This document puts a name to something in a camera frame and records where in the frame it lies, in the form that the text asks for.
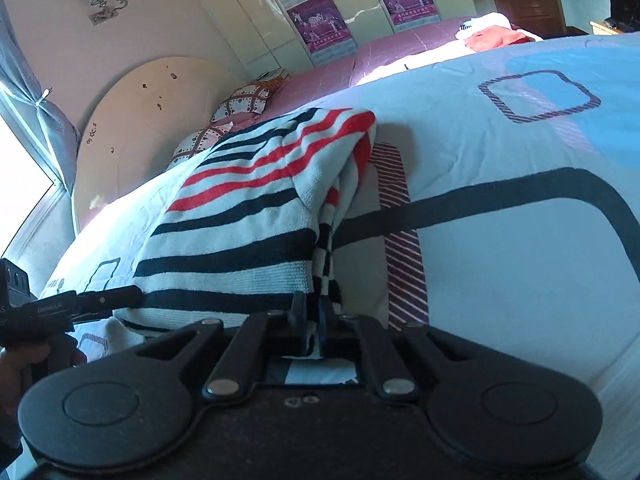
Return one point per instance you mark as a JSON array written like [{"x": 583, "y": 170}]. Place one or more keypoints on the striped white black red sweater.
[{"x": 240, "y": 230}]

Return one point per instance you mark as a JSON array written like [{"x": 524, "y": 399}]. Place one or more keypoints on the brown white patterned pillow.
[
  {"x": 200, "y": 142},
  {"x": 245, "y": 101}
]

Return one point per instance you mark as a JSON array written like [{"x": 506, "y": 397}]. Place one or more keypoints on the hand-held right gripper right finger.
[{"x": 323, "y": 332}]

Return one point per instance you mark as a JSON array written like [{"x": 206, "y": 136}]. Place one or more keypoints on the window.
[{"x": 20, "y": 195}]

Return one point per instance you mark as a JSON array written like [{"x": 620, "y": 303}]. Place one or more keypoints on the pink bed sheet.
[{"x": 350, "y": 65}]

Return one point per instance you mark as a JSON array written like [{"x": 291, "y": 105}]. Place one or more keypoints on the person's left hand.
[{"x": 20, "y": 370}]

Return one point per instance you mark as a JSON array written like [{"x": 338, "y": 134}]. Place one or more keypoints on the light blue printed duvet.
[{"x": 500, "y": 270}]

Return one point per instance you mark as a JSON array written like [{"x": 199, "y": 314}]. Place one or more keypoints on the cream round headboard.
[{"x": 145, "y": 125}]

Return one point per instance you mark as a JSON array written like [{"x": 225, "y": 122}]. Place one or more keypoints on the yellow wooden side table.
[{"x": 605, "y": 27}]

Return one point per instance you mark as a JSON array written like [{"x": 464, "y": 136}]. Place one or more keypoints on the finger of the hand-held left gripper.
[{"x": 107, "y": 301}]

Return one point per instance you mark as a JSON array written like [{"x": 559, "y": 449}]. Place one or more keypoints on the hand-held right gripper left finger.
[{"x": 299, "y": 332}]

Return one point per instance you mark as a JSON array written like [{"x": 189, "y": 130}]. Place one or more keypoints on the grey blue curtain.
[{"x": 30, "y": 90}]

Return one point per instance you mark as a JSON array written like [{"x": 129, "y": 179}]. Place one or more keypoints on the cream glossy wardrobe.
[{"x": 240, "y": 15}]

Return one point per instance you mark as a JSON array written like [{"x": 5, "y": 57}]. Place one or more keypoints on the red cloth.
[{"x": 497, "y": 39}]

